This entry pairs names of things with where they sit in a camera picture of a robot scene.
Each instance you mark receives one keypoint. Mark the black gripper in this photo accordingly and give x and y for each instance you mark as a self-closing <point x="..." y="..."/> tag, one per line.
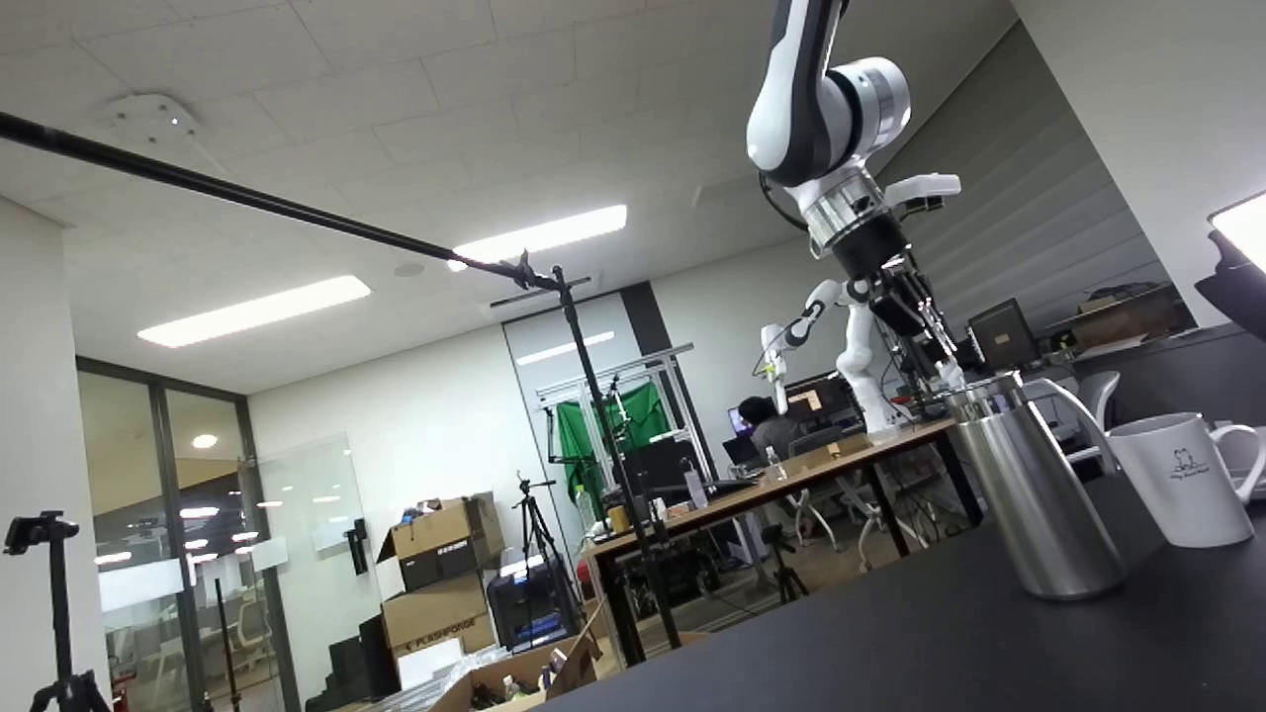
<point x="879" y="251"/>

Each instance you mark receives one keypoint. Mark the stainless steel flask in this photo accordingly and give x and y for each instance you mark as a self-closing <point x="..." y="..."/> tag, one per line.
<point x="1041" y="500"/>

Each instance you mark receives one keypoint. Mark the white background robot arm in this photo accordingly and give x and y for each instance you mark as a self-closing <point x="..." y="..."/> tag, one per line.
<point x="866" y="391"/>

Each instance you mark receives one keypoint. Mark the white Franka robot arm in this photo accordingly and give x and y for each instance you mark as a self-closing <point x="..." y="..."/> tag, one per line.
<point x="805" y="94"/>

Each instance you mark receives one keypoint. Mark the black flat monitor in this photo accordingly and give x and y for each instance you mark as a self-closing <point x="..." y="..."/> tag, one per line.
<point x="1008" y="333"/>

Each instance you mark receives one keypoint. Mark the seated person dark hair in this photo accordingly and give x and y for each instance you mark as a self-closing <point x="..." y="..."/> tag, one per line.
<point x="765" y="423"/>

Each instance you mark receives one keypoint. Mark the wooden table black legs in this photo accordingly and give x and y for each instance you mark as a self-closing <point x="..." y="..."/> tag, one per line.
<point x="805" y="474"/>

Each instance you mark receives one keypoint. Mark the grey window roller blind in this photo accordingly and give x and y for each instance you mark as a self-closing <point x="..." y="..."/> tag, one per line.
<point x="1069" y="201"/>

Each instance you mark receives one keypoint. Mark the brown cardboard box on shelf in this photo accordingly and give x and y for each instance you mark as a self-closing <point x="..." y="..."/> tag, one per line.
<point x="1120" y="318"/>

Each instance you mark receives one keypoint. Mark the small black tripod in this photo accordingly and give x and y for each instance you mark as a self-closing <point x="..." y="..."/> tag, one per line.
<point x="785" y="566"/>

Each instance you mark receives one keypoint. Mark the white ceramic mug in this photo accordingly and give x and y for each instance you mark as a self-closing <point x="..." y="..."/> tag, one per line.
<point x="1180" y="481"/>

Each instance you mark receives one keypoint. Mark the green hanging cloth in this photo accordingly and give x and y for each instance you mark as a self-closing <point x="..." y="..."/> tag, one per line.
<point x="643" y="415"/>

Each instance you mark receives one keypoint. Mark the black office chair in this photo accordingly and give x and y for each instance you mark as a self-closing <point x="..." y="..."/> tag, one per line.
<point x="659" y="470"/>

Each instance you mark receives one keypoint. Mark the LED panel light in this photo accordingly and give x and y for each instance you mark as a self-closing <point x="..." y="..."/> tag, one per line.
<point x="1249" y="233"/>

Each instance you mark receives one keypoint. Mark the black upright light stand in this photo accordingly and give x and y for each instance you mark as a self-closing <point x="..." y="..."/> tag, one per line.
<point x="612" y="428"/>

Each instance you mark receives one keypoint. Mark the long ceiling light panel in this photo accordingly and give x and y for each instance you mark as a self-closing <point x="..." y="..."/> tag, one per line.
<point x="548" y="235"/>
<point x="250" y="316"/>

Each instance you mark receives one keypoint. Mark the black floor tripod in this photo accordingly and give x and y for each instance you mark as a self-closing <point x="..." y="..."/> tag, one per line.
<point x="536" y="528"/>

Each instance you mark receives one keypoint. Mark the open cardboard box stacked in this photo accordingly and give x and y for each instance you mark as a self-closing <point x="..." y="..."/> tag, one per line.
<point x="436" y="537"/>

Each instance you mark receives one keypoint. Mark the low open cardboard box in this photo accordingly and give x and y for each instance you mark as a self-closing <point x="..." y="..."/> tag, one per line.
<point x="507" y="676"/>

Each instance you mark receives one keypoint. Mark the closed cardboard box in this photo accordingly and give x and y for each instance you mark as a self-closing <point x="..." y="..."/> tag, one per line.
<point x="432" y="614"/>

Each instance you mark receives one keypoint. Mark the black boom pole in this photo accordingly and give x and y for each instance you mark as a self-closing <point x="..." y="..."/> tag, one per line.
<point x="263" y="201"/>

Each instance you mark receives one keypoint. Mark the round white ceiling fixture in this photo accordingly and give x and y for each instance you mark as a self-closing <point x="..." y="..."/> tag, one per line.
<point x="156" y="117"/>

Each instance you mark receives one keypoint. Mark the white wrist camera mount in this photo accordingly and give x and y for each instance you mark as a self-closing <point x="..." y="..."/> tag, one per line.
<point x="925" y="192"/>

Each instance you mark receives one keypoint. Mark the glass door black frame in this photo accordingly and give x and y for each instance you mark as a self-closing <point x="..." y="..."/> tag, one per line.
<point x="171" y="528"/>

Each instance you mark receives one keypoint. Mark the black camera tripod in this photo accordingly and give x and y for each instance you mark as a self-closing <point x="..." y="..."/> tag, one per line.
<point x="61" y="620"/>

